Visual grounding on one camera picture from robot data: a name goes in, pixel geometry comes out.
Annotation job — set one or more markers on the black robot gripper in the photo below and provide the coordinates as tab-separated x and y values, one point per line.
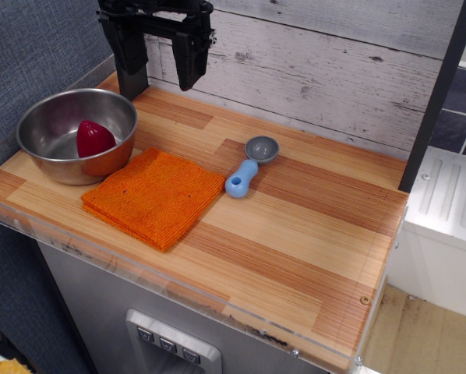
187	23

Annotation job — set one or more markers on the orange towel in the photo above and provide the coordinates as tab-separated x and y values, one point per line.
156	198

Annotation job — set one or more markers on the red toy pepper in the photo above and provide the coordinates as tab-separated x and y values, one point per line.
92	139

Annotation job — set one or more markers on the stainless steel bowl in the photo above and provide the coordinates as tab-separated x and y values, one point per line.
51	133

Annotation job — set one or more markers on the blue grey toy scoop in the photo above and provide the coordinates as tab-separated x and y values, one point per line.
259	150

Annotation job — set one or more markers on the clear acrylic edge guard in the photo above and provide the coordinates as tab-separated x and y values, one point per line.
297	278

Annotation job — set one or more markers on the silver toy fridge cabinet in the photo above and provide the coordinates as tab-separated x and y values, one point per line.
98	302

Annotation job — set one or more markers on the grey ice dispenser panel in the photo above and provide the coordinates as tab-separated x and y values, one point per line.
161	348

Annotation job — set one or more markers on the white toy sink unit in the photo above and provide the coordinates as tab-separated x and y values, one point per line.
429	257

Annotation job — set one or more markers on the yellow object at corner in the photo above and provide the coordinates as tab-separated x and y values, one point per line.
13	367

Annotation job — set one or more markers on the black vertical post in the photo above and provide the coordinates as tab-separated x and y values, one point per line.
440	90

